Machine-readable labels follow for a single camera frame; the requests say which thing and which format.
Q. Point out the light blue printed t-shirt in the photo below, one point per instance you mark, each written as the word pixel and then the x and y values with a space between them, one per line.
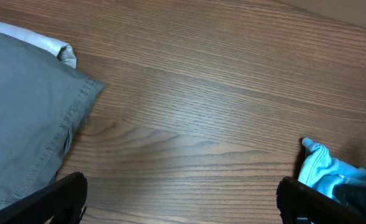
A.
pixel 324 173

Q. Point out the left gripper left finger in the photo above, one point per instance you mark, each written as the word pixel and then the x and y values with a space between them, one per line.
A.
pixel 62 202

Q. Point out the folded grey trousers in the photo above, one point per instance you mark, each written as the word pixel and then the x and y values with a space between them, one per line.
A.
pixel 44 99

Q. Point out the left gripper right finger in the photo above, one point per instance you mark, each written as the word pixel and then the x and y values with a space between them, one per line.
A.
pixel 299 203

